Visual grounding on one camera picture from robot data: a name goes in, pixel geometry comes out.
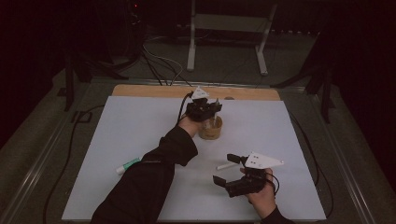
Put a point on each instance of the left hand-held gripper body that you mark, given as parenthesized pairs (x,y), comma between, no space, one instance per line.
(200,110)

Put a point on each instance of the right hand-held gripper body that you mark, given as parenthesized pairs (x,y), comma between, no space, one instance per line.
(246,186)

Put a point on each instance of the white pen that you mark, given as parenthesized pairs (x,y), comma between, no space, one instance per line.
(224,166)

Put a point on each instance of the wooden pen holder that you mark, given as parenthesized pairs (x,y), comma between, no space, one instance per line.
(211,133)

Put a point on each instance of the person's left hand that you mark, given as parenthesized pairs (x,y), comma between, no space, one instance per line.
(190,126)

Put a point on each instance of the person's right hand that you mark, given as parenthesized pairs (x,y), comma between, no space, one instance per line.
(264,199)

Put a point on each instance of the white metal stand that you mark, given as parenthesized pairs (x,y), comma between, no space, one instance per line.
(191,46)

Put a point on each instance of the white table board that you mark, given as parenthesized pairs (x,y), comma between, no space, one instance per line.
(130,124)

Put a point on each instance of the black floor stand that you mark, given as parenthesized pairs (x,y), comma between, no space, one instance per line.
(325,90)
(69,84)

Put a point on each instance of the dark equipment with red light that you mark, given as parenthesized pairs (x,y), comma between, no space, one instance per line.
(134,18)

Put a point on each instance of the metal floor rail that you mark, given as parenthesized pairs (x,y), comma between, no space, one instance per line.
(37,161)
(342,161)

